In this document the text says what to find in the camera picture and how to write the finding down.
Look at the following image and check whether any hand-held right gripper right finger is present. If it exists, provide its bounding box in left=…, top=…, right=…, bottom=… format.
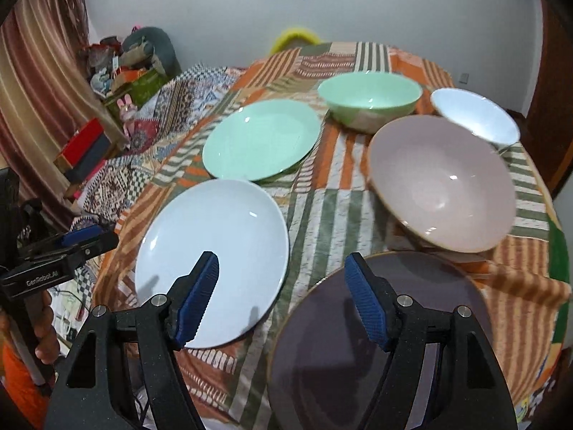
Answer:
left=345, top=252, right=520, bottom=430

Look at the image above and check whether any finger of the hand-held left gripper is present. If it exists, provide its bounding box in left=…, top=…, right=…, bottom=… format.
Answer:
left=54, top=225, right=106, bottom=248
left=67, top=231, right=120, bottom=263

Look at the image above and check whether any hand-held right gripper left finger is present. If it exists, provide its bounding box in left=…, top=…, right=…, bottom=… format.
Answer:
left=42, top=251, right=220, bottom=430

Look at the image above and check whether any dark purple plate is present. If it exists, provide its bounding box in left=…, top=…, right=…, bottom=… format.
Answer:
left=267, top=251, right=493, bottom=430

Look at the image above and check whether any pale blue plate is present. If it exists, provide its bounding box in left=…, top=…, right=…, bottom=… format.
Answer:
left=134, top=179, right=290, bottom=349

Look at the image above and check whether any pink bowl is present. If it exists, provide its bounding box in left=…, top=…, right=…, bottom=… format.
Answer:
left=367, top=115, right=517, bottom=254

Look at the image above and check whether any mint green plate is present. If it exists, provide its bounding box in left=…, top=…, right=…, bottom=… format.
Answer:
left=202, top=100, right=323, bottom=183

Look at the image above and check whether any mint green bowl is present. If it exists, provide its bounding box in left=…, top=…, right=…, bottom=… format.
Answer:
left=317, top=72, right=423, bottom=135

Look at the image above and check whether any person's left hand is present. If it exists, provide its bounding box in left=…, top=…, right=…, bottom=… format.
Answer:
left=33, top=291, right=61, bottom=370

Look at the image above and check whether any navy blue box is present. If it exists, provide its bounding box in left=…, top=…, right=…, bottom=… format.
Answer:
left=65, top=134, right=112, bottom=184

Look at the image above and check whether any red box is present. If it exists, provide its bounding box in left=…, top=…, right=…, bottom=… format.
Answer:
left=54, top=118, right=106, bottom=171

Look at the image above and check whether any striped patchwork tablecloth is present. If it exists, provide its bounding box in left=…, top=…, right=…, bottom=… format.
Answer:
left=92, top=41, right=573, bottom=430

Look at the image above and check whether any person's orange clothing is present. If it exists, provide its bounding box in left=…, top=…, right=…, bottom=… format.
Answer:
left=0, top=340, right=50, bottom=428

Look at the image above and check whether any pink bunny toy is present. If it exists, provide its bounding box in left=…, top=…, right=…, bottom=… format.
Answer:
left=117, top=95, right=139, bottom=137

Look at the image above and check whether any green cardboard box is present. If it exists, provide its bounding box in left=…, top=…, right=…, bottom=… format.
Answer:
left=104, top=69, right=173, bottom=110

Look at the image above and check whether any orange box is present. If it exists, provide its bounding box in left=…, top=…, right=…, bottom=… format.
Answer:
left=112, top=69, right=148, bottom=92

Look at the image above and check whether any striped brown curtain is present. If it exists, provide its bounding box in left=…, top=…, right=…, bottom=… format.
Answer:
left=0, top=0, right=130, bottom=234

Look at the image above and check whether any patterned blue white blanket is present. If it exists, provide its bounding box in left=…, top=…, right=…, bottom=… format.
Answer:
left=74, top=65, right=247, bottom=234

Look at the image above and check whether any white spotted bowl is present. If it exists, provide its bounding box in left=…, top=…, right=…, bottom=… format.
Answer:
left=430, top=88, right=521, bottom=149

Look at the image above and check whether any yellow chair back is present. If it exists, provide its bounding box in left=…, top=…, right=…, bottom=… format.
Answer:
left=270, top=27, right=323, bottom=54

